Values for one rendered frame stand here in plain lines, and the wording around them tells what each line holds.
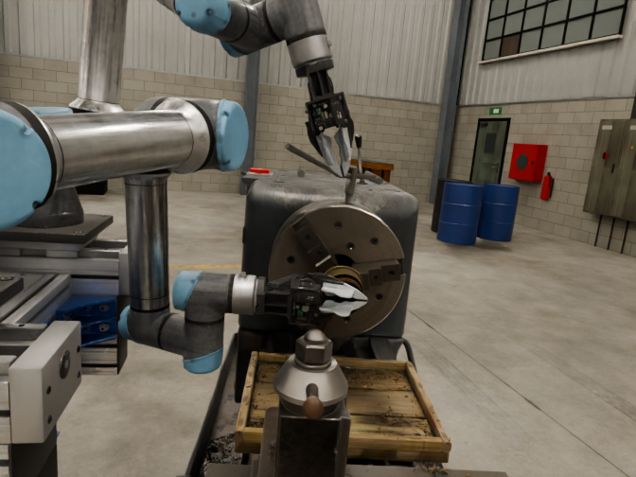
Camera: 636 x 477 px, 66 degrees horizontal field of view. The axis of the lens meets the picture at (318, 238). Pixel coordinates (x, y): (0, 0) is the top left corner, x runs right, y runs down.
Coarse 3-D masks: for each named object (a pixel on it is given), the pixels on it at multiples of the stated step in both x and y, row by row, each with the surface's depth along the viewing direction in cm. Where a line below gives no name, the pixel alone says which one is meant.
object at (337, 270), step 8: (328, 272) 101; (336, 272) 99; (344, 272) 99; (352, 272) 101; (344, 280) 96; (352, 280) 97; (360, 280) 100; (360, 288) 97; (328, 296) 96; (336, 296) 103; (352, 312) 98
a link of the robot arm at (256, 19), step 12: (264, 0) 88; (252, 12) 84; (264, 12) 86; (252, 24) 84; (264, 24) 87; (252, 36) 86; (264, 36) 88; (276, 36) 88; (228, 48) 91; (240, 48) 91; (252, 48) 91
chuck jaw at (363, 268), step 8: (352, 264) 110; (360, 264) 110; (368, 264) 109; (376, 264) 108; (384, 264) 108; (392, 264) 107; (400, 264) 111; (360, 272) 104; (368, 272) 103; (376, 272) 105; (384, 272) 107; (392, 272) 108; (400, 272) 112; (368, 280) 103; (376, 280) 105; (384, 280) 108; (392, 280) 108; (368, 288) 103
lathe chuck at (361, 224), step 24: (312, 216) 108; (336, 216) 108; (360, 216) 108; (288, 240) 109; (336, 240) 109; (360, 240) 110; (384, 240) 110; (288, 264) 110; (312, 264) 110; (384, 288) 112; (360, 312) 113; (384, 312) 113; (336, 336) 114
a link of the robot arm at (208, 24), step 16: (160, 0) 81; (176, 0) 76; (192, 0) 75; (208, 0) 74; (224, 0) 76; (240, 0) 82; (192, 16) 75; (208, 16) 75; (224, 16) 77; (240, 16) 81; (208, 32) 79; (224, 32) 80; (240, 32) 83
